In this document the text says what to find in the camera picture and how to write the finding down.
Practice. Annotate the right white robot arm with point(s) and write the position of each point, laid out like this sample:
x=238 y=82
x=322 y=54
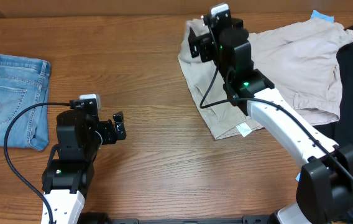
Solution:
x=325 y=185

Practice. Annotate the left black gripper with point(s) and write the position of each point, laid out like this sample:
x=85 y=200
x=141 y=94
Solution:
x=110 y=135

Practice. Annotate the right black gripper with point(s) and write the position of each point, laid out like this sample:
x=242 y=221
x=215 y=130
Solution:
x=202 y=45

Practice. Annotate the beige khaki shorts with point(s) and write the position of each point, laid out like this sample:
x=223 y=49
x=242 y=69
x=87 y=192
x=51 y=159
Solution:
x=300 y=59

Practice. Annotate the light blue cloth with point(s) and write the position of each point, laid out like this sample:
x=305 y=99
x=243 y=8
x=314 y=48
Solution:
x=318 y=15

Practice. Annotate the folded blue denim jeans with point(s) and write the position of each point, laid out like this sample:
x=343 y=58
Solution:
x=24 y=82

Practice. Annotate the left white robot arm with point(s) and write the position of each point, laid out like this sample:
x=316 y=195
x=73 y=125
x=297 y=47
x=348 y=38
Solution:
x=70 y=168

